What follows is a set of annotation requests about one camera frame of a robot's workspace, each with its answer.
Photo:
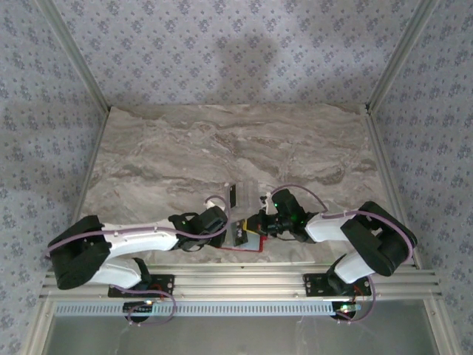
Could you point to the aluminium frame leg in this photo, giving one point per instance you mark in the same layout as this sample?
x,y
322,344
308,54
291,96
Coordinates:
x,y
439,329
38,329

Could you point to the aluminium frame post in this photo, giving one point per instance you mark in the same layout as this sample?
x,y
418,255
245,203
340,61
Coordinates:
x,y
77,59
401,55

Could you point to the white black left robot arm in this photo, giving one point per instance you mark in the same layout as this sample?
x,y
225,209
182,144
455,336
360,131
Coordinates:
x,y
140,240

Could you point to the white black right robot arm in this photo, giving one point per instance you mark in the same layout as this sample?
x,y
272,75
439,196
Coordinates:
x,y
329,227

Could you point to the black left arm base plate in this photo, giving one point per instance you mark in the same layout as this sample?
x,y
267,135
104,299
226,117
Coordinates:
x,y
166,283

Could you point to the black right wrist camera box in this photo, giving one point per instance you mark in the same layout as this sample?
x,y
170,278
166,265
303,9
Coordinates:
x,y
290,205

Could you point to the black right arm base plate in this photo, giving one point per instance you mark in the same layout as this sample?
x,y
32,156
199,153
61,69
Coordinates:
x,y
314,284

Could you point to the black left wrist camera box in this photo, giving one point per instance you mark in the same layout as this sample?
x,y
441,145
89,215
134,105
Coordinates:
x,y
214,220

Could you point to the aluminium table edge rail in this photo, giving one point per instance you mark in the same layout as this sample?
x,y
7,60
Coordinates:
x,y
384,166
90,177

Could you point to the black controller board green light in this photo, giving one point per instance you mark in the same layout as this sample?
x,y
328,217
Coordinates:
x,y
345,310
138,307

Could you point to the black credit card gold print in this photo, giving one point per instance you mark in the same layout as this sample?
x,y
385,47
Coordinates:
x,y
239,238

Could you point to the grey metal panel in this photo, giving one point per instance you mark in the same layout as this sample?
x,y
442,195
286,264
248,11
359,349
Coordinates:
x,y
236,338

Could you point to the aluminium mounting beam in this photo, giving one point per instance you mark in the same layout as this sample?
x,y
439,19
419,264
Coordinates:
x,y
236,281

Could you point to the red card holder clear sleeves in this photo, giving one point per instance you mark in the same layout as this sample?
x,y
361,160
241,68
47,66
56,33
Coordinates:
x,y
255,242

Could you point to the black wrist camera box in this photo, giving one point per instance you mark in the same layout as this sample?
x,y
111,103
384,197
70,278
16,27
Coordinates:
x,y
290,205
214,220

